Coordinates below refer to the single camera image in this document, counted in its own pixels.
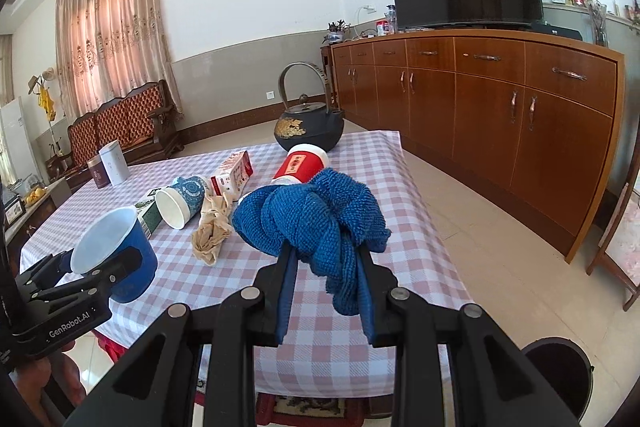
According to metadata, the beige crumpled bag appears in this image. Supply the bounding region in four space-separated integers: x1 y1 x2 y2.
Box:
191 192 236 266

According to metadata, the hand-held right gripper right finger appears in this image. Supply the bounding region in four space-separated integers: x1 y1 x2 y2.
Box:
352 247 583 427

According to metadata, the small picture frame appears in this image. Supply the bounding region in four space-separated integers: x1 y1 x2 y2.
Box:
4 197 27 226

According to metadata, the brown tin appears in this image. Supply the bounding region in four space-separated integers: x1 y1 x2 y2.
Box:
86 156 110 190

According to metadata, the black set-top box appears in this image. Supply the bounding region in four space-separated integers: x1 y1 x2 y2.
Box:
530 22 584 40

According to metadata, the person's left hand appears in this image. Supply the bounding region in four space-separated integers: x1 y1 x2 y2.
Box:
10 349 87 413

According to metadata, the red and white carton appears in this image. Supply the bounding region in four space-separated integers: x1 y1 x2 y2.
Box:
209 150 254 198

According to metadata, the wooden sideboard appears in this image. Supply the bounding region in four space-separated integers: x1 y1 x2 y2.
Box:
330 29 626 264

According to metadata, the blue knitted cloth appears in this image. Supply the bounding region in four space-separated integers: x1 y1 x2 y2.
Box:
232 167 392 315

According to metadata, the white tin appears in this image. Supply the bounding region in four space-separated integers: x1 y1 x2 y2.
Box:
98 139 128 186

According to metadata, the red paper cup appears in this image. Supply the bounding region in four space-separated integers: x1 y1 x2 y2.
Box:
271 143 330 186

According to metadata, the blue plastic cup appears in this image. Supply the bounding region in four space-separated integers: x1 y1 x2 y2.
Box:
70 206 159 304

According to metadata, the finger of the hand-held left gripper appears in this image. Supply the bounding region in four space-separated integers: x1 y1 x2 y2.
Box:
30 247 143 304
15 252 76 291

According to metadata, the dark green carton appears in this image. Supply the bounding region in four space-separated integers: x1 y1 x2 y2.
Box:
134 197 164 240

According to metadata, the glass vase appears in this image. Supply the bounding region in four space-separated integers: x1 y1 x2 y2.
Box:
587 0 609 48

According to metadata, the black trash bin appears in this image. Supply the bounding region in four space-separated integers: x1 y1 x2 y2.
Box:
520 337 596 423

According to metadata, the blue patterned paper cup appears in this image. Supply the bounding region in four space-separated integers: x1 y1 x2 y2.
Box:
155 175 212 230

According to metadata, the wooden upholstered sofa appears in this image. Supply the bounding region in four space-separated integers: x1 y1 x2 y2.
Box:
67 79 186 174

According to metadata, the small potted plant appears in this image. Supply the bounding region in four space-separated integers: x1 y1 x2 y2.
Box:
322 19 351 46

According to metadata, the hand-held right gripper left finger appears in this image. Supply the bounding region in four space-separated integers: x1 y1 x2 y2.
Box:
62 243 301 427

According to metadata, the black cast iron teapot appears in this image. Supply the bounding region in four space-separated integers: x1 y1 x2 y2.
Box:
274 62 346 152

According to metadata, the pink embroidered curtain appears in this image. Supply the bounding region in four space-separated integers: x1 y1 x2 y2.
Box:
54 0 184 122

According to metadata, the patterned floor rug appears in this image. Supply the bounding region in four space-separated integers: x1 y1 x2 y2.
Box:
255 393 367 420

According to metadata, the bowl of fruit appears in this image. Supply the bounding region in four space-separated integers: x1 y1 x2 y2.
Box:
22 187 49 208

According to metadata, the wooden chair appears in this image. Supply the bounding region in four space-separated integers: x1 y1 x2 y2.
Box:
586 157 640 312

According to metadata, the white refrigerator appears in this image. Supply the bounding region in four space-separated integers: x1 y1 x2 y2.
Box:
0 97 44 186

